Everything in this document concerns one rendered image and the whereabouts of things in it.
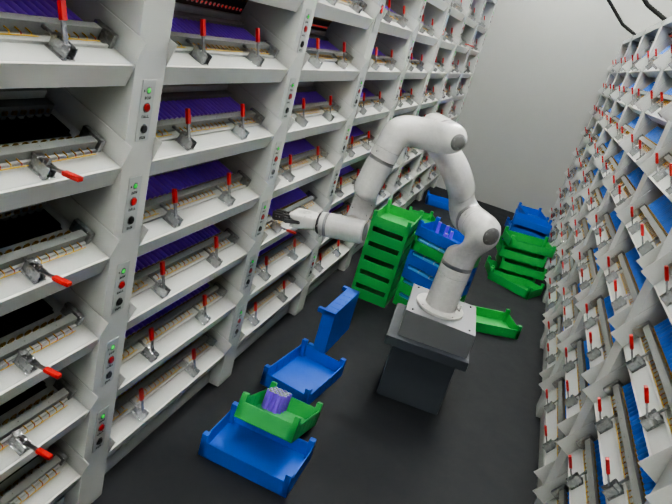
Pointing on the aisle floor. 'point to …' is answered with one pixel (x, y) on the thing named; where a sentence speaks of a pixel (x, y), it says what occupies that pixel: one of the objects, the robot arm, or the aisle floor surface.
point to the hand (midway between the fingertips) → (279, 214)
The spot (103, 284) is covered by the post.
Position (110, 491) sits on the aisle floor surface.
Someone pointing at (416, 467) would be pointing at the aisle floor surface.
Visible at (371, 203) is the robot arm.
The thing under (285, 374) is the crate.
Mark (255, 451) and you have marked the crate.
